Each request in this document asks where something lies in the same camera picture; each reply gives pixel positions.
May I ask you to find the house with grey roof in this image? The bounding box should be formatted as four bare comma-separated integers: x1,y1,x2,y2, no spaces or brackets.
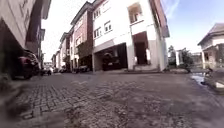
197,22,224,70

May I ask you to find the large white building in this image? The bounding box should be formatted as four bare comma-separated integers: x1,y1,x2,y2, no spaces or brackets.
91,0,171,73

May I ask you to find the pale vehicle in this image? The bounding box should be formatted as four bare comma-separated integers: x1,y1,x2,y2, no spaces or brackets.
41,66,55,77

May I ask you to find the water puddle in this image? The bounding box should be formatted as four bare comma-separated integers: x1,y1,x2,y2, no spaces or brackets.
189,72,210,86

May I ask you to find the brown and white building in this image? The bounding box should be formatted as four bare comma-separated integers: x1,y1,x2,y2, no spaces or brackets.
69,1,95,72

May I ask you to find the palm tree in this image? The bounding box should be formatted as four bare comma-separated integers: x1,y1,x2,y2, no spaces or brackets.
167,44,177,66

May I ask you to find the small tree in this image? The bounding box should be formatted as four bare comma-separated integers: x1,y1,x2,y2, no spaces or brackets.
178,47,195,71

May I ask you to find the brick paved road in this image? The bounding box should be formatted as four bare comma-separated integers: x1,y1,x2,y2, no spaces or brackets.
0,71,224,128

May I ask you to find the dark red car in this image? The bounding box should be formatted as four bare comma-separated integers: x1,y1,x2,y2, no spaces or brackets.
12,49,42,81

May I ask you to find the dark vehicle in garage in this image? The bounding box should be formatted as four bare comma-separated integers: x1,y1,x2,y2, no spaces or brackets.
101,51,121,72

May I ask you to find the raised concrete kerb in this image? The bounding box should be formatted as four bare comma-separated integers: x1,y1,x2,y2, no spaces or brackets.
203,67,224,93

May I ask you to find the pale building with brown trim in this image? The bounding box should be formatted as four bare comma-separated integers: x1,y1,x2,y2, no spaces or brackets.
0,0,53,80

